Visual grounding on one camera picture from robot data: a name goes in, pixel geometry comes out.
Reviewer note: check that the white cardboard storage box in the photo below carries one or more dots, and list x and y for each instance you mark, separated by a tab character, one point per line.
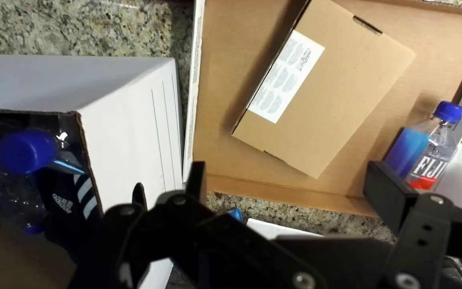
129	129

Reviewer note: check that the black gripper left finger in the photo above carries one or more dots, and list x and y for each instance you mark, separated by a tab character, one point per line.
200	246

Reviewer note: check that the blue and white carton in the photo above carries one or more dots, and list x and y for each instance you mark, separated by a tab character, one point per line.
274	228

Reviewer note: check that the small brown cardboard box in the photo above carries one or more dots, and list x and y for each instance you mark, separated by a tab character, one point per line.
344	97

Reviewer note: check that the flat brown cardboard tray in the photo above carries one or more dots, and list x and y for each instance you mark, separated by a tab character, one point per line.
221	81

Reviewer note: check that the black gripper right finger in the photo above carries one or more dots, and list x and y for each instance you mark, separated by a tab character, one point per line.
418	225

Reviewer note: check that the Fiji water bottle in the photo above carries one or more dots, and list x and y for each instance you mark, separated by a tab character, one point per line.
424	155

